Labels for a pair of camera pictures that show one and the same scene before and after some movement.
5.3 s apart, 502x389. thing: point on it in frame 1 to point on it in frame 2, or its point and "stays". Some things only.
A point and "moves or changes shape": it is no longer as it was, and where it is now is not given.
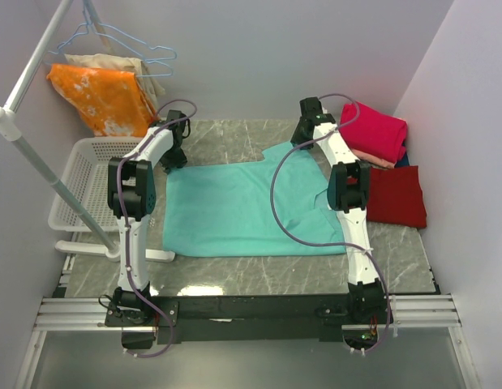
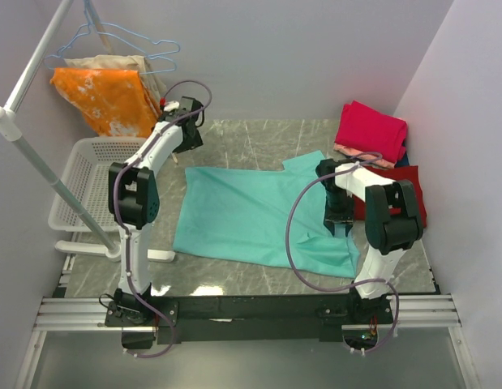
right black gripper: [297, 140] to [345, 218]
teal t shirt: [260, 208] moves or changes shape
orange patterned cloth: [113, 103] stays
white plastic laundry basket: [85, 179] stays
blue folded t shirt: [404, 161] stays
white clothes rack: [4, 123] stays
